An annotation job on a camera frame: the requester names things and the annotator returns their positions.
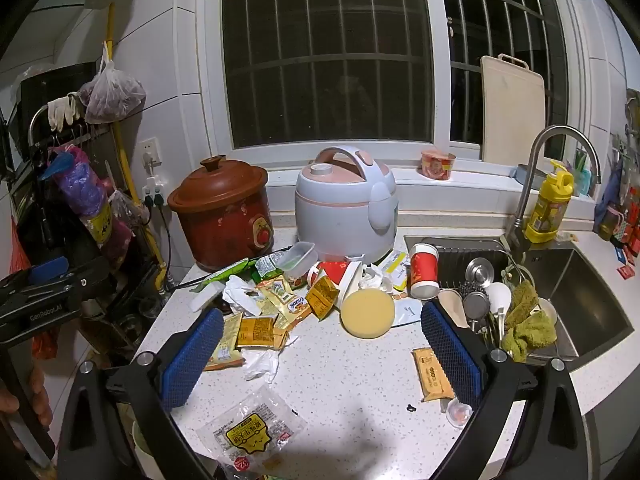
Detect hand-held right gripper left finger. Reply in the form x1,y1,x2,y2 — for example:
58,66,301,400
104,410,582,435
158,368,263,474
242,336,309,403
57,307,226,480

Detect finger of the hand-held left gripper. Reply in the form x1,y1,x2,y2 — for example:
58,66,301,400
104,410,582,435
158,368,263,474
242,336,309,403
0,256,112,311

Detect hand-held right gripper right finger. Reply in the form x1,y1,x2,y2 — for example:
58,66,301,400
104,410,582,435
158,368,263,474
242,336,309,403
420,301,596,480

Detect orange biscuit wrapper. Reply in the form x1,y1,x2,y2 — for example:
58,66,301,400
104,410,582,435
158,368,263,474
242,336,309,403
411,347,456,403

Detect pale yellow torn packet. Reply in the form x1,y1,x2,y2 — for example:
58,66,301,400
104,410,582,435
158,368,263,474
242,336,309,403
202,312,246,372

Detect small clear jelly cup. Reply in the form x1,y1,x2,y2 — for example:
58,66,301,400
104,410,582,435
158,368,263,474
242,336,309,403
445,397,473,428

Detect orange seasoning packet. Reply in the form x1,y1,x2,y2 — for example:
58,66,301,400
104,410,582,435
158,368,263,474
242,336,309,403
235,316,278,350

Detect clear bag with yellow label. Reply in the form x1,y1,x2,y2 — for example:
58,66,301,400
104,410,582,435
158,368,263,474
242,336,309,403
194,387,307,476

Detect person's left hand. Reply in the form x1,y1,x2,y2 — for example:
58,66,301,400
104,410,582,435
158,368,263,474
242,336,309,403
0,362,55,428

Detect beige bowl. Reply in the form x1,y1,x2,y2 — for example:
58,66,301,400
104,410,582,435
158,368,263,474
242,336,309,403
437,288,471,328

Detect steel strainer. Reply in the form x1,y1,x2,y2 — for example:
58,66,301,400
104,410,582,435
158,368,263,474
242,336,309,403
462,291,491,333

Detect white paper sheet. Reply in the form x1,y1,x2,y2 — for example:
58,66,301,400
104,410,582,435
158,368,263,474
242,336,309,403
390,300,426,328

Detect red plastic bag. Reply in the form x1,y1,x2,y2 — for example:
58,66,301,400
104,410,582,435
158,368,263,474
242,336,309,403
10,215,58,361

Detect white ceramic spoon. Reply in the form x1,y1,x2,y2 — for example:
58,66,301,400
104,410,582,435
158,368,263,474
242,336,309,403
485,282,512,321

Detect large crumpled white tissue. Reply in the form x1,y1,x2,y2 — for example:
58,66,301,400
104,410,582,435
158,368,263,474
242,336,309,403
222,275,266,316

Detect green dish cloth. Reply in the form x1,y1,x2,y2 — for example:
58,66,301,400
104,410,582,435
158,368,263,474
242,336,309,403
501,280,557,363

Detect long green packet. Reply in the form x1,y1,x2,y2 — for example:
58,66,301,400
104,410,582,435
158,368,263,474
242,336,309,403
192,258,251,293

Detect red paper cup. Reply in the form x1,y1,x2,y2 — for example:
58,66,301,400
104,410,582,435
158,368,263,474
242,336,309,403
409,243,441,300

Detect round steel lid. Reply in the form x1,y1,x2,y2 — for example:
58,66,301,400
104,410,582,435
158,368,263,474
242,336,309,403
465,257,496,286

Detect yellow round sponge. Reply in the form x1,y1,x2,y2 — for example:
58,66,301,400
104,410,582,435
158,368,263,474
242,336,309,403
340,287,396,339

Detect purple plastic bag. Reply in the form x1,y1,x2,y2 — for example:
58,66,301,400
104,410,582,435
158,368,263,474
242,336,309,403
40,145,133,271

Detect pale green bowl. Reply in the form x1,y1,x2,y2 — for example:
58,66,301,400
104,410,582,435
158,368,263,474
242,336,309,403
131,420,156,471

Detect yellow white flat packet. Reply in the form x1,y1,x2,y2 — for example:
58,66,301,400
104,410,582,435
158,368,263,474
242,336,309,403
380,250,412,291

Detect steel sink rack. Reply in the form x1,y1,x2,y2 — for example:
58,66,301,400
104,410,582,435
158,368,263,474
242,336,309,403
422,237,541,356

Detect yellow orange snack packet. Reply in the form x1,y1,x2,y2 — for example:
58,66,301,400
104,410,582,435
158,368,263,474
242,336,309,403
272,292,313,331

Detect white plug adapter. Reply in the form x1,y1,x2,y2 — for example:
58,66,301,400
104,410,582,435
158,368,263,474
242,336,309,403
141,175,168,208

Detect small green white packet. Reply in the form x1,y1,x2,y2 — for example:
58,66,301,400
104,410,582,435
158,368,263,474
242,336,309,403
255,254,286,281

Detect steel sink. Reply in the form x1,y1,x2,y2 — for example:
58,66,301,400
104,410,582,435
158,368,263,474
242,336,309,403
404,235,635,366

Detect brown ceramic slow cooker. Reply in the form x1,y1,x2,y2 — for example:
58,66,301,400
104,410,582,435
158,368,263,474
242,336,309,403
167,156,275,273

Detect dark yellow sauce packet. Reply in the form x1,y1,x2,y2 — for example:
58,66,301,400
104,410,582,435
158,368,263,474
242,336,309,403
305,277,338,321

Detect clear plastic container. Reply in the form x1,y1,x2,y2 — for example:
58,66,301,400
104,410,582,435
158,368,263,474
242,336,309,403
275,241,317,278

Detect white rubber gloves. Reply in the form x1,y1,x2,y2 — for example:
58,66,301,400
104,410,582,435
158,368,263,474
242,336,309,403
47,92,83,132

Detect yellow bottle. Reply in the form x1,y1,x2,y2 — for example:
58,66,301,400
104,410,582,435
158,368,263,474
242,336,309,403
524,159,574,244

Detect white pink rice cooker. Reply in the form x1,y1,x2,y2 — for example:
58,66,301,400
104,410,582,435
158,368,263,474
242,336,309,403
294,146,399,263

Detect red instant noodle cup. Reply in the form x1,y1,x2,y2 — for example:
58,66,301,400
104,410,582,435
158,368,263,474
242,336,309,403
420,149,457,181

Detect hanging clear plastic bag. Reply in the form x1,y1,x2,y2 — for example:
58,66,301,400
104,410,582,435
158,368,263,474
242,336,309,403
78,42,147,125

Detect grey bowl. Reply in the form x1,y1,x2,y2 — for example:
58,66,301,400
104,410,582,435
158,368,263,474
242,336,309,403
515,162,548,193

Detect black metal kitchen rack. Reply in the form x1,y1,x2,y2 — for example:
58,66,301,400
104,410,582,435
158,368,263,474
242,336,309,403
0,62,166,361

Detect steel kitchen faucet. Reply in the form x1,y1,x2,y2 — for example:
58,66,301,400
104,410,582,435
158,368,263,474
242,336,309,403
505,125,602,256

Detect green tubes in holder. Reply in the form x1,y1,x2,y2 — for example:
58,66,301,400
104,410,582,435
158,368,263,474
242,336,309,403
570,147,593,198

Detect white cutting board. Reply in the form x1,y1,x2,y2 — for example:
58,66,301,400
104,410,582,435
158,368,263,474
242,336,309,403
480,54,547,163

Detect yellow gas pipe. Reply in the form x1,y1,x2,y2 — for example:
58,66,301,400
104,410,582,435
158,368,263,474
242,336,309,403
102,2,168,293

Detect barred window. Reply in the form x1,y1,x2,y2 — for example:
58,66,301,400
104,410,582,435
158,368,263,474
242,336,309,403
197,0,591,161

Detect white wall outlet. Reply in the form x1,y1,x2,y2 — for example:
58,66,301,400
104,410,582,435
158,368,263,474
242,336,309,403
139,137,163,168

